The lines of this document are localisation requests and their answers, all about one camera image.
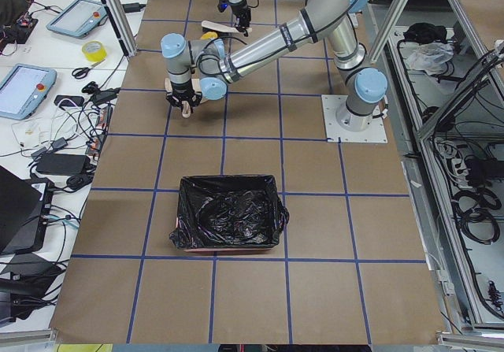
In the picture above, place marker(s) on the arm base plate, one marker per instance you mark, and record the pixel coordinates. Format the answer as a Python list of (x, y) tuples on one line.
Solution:
[(341, 126)]

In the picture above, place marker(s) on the brown potato bread roll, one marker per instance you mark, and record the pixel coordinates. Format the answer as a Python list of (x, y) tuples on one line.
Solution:
[(209, 35)]

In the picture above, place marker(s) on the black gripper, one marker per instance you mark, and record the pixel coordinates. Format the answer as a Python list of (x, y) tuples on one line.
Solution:
[(239, 12), (181, 92)]

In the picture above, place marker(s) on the yellow tape roll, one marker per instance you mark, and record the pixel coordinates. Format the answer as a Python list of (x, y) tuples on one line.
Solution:
[(94, 51)]

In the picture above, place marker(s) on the beige plastic dustpan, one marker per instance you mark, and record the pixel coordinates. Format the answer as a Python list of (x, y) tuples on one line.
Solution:
[(195, 83)]

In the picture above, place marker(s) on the black laptop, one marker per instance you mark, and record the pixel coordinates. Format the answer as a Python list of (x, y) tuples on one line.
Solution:
[(25, 204)]

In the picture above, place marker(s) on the crumpled white cloth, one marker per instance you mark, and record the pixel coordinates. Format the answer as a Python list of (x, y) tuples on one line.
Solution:
[(431, 58)]

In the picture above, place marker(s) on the black power adapter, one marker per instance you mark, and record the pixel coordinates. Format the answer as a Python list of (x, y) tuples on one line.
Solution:
[(62, 164)]

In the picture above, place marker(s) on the white hand brush black bristles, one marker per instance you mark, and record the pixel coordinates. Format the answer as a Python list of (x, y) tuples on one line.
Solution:
[(220, 28)]

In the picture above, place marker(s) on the far teach pendant tablet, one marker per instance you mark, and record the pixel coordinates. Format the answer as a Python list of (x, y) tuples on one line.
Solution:
[(78, 19)]

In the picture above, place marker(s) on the black smartphone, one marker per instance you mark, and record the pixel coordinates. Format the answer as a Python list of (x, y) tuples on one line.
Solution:
[(69, 101)]

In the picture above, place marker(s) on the aluminium frame post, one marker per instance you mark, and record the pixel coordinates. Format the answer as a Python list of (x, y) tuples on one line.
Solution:
[(121, 26)]

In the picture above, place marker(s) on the bin with black bag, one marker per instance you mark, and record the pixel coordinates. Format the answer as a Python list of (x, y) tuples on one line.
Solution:
[(232, 212)]

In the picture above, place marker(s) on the black handled scissors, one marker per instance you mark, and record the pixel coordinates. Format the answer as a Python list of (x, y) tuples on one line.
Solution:
[(82, 72)]

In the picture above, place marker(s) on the teach pendant tablet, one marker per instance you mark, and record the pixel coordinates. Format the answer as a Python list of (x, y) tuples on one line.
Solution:
[(23, 90), (78, 19)]

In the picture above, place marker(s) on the near teach pendant tablet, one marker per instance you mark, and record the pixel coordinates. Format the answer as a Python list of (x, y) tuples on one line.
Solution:
[(23, 90)]

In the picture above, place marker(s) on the black cloth bundle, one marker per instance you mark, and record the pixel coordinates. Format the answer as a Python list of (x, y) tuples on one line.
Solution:
[(425, 33)]

